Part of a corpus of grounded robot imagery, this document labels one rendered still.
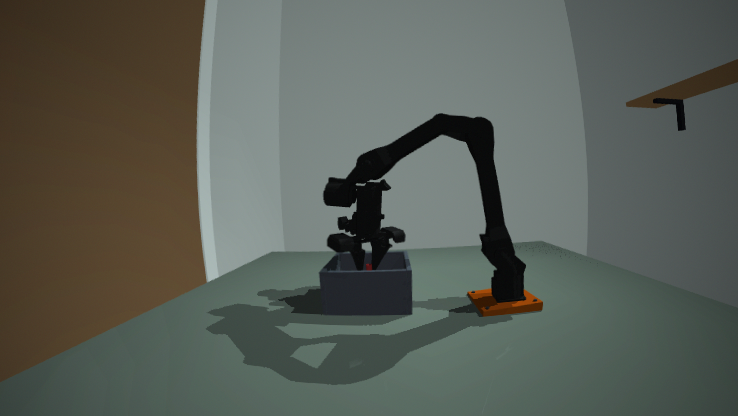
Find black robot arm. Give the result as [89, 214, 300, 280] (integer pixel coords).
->
[323, 113, 526, 303]

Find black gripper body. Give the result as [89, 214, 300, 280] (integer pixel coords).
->
[327, 209, 406, 253]

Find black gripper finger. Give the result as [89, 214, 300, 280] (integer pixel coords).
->
[370, 242, 393, 270]
[350, 249, 365, 271]

